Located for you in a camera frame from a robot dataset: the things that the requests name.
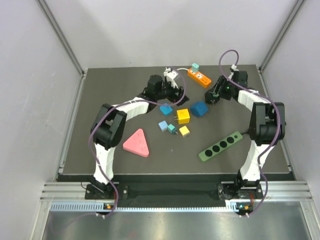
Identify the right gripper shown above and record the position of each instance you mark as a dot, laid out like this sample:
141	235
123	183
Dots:
222	81

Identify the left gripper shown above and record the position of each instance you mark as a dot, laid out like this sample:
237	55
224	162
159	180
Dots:
179	99

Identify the black socket block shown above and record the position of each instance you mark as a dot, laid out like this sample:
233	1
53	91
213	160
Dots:
209	98

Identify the blue rounded plug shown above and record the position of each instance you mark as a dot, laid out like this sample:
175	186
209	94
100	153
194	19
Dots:
166	109

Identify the orange power strip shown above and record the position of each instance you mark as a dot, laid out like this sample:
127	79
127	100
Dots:
200	78

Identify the blue cube plug adapter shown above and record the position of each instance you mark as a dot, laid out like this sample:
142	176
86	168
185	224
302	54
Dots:
199	109

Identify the yellow cube plug adapter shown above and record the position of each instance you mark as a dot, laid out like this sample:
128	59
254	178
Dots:
182	116

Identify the light blue plug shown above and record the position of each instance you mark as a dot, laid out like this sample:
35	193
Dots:
163	125

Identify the teal charger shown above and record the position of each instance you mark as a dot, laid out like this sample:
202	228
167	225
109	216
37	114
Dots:
194	67

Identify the teal plug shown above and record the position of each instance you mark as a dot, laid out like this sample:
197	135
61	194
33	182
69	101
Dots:
172	129

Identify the yellow plug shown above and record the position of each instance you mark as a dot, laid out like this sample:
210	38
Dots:
184	131

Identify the pink triangular socket adapter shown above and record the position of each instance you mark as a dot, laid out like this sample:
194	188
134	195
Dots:
137	144

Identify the green power strip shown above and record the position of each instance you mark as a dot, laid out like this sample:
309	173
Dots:
220	146

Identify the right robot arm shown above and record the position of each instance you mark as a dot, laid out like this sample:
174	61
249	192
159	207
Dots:
266	127

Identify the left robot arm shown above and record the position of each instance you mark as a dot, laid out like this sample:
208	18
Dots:
108	127

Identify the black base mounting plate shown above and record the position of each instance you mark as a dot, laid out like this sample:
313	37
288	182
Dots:
168	191

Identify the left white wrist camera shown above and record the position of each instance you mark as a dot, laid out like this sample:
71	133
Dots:
171	76

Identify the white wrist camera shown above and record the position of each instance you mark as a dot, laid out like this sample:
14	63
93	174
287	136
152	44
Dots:
171	76
233	69

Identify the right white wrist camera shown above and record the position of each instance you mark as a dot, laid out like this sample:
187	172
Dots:
233	69

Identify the white slotted cable duct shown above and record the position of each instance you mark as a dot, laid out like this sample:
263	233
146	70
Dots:
103	207

